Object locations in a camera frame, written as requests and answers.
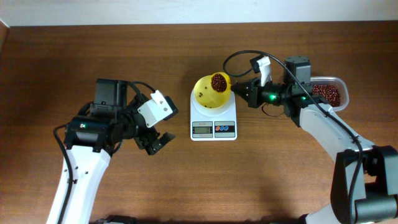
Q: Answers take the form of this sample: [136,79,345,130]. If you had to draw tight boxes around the pale yellow plastic bowl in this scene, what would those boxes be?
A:
[193,72,231,109]

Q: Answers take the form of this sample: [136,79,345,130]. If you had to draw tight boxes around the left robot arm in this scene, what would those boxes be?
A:
[47,78,178,223]

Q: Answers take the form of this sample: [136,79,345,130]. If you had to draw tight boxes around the clear plastic bean container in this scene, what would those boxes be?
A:
[310,77,349,111]

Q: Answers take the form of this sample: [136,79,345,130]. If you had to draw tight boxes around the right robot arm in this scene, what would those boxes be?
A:
[231,50,397,224]

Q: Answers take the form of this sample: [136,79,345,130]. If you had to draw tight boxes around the yellow measuring scoop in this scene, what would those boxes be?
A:
[211,72,231,93]

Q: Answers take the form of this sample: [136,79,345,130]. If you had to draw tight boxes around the red beans in scoop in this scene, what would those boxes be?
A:
[211,73,228,93]

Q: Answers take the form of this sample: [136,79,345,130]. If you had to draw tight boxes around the white digital kitchen scale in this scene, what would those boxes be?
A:
[190,90,238,141]

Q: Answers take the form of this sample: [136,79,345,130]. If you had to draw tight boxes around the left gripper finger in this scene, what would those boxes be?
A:
[144,133,176,156]
[164,96,178,121]

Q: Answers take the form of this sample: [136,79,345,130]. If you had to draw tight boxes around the red beans pile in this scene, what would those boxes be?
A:
[312,85,341,107]

